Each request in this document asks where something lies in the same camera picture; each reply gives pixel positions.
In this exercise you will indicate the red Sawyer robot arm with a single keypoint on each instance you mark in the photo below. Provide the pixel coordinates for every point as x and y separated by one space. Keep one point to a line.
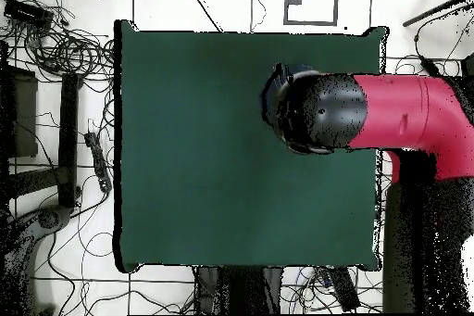
407 108

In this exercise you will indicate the dark green table cloth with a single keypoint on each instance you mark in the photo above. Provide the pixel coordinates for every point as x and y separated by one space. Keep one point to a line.
185 145

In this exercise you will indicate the black power strip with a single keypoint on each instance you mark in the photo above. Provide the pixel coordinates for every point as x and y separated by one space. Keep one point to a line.
99 162

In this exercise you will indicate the black upright bar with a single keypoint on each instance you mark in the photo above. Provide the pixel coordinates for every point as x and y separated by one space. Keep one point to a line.
68 138

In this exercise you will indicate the black wheeled base leg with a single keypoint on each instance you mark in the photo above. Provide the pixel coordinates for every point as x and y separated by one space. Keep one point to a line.
48 218

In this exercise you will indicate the black power adapter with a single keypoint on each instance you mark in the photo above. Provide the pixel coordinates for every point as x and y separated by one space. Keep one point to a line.
429 65

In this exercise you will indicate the black case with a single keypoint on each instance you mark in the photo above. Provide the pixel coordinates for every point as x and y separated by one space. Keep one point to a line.
22 112

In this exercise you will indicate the black tripod leg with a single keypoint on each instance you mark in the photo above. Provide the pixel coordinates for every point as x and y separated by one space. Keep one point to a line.
433 10

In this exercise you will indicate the black electronics box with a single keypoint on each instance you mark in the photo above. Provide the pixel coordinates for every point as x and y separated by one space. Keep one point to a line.
26 12

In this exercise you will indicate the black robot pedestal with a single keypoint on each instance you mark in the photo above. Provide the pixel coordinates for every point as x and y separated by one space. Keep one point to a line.
240 290

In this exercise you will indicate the gray square frame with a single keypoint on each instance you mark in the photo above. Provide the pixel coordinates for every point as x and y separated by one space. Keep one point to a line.
311 23

